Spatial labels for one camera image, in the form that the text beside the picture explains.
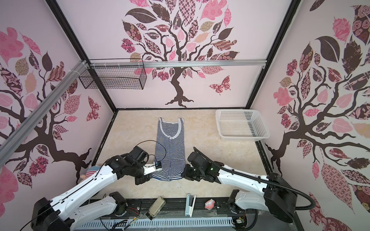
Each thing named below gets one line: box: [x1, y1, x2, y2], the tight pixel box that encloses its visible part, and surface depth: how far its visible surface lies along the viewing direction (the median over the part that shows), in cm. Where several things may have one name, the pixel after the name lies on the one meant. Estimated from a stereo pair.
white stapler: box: [185, 193, 197, 218], surface depth 74 cm
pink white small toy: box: [204, 198, 216, 210], surface depth 72 cm
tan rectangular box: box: [145, 195, 167, 221], surface depth 73 cm
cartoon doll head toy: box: [79, 166, 100, 180], surface depth 81 cm
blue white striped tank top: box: [151, 117, 186, 182], surface depth 97 cm
